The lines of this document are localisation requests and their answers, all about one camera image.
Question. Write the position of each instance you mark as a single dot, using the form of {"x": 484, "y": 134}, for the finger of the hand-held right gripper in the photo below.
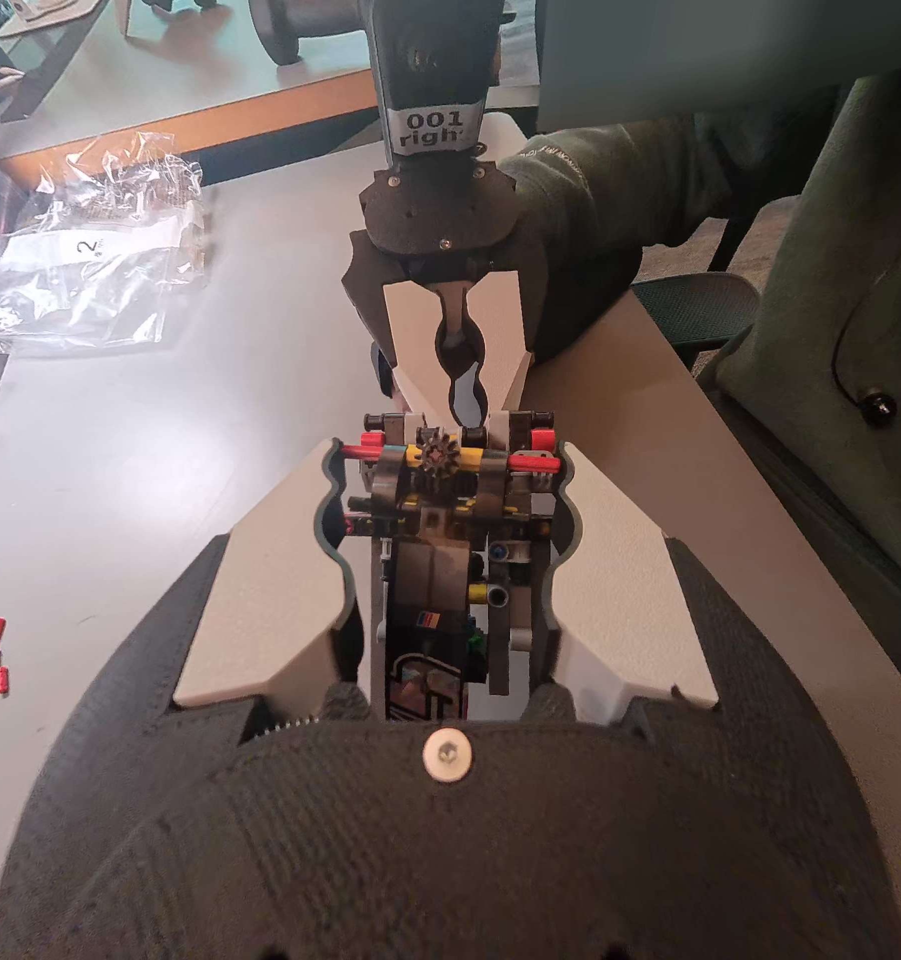
{"x": 413, "y": 330}
{"x": 507, "y": 330}

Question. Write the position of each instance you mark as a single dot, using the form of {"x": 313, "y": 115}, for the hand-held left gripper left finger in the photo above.
{"x": 270, "y": 600}

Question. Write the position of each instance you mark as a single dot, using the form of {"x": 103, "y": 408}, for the lego car chassis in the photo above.
{"x": 428, "y": 570}

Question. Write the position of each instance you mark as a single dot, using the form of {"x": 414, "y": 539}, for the wooden stand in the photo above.
{"x": 45, "y": 15}

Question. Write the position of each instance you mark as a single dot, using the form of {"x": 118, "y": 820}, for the empty clear plastic bag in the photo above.
{"x": 90, "y": 247}

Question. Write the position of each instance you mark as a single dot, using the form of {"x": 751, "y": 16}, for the black mesh chair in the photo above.
{"x": 698, "y": 315}

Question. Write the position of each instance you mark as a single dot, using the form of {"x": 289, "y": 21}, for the black round device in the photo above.
{"x": 308, "y": 30}

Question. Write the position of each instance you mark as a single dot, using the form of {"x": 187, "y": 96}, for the wood-edged grey table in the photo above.
{"x": 195, "y": 90}

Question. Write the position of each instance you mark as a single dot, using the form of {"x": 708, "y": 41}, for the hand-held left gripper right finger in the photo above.
{"x": 630, "y": 600}

